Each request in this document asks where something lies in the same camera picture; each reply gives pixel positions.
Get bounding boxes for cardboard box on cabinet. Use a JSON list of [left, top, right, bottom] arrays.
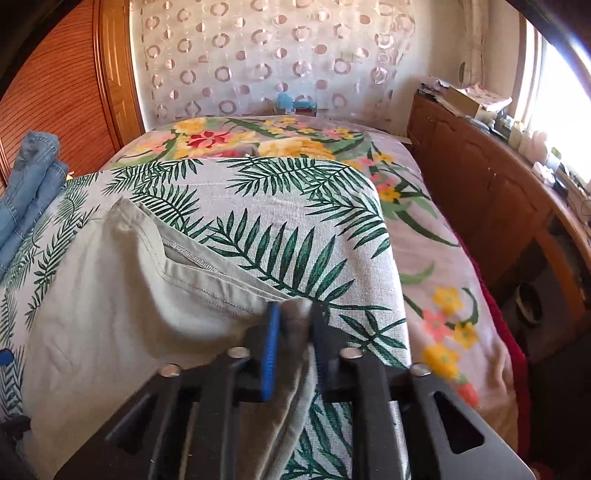
[[443, 83, 513, 119]]

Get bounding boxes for pink circle pattern curtain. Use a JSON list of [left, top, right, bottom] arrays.
[[130, 0, 415, 129]]

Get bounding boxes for wooden sideboard cabinet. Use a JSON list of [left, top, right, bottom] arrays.
[[407, 90, 590, 360]]

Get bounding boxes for pink bottle on cabinet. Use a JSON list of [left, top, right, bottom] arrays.
[[528, 131, 548, 164]]

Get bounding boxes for side window curtain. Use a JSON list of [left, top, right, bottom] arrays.
[[460, 0, 490, 87]]

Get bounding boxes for grey-green pants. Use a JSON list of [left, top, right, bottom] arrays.
[[21, 199, 315, 479]]

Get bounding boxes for palm leaf bed sheet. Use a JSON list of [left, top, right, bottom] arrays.
[[1, 158, 410, 479]]

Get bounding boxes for blue toy at bedhead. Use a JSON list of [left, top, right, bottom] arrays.
[[273, 92, 318, 117]]

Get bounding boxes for folded blue jeans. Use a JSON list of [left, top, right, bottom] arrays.
[[0, 131, 68, 278]]

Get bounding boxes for window with wooden frame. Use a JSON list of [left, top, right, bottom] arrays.
[[511, 16, 590, 185]]

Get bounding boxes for wooden louvered wardrobe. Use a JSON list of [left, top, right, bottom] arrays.
[[1, 1, 144, 181]]

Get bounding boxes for floral bed cover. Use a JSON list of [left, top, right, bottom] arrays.
[[103, 115, 521, 445]]

